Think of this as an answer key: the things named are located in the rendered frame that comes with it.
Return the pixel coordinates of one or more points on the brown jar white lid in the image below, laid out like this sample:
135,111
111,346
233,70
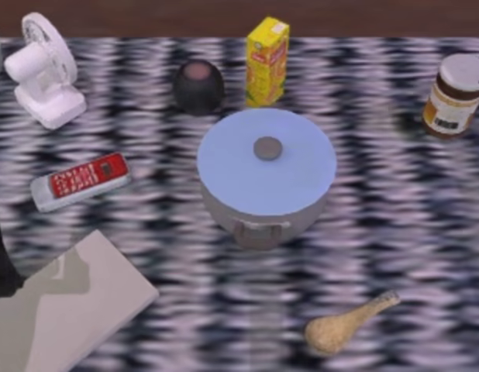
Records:
452,100

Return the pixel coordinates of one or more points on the blue-lid grey kitchen pot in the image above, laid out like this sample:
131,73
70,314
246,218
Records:
264,172

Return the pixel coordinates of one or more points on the dark round speaker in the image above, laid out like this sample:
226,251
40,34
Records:
198,90

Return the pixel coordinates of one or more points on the yellow juice carton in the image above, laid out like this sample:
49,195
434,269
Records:
264,64

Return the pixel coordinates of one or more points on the red and white phone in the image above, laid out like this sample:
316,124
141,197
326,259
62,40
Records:
81,180

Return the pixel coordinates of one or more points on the beige wooden spoon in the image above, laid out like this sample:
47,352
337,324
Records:
336,327

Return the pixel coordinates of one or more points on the white book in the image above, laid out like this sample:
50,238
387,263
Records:
65,306

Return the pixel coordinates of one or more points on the white desk fan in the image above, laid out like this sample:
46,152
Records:
42,83

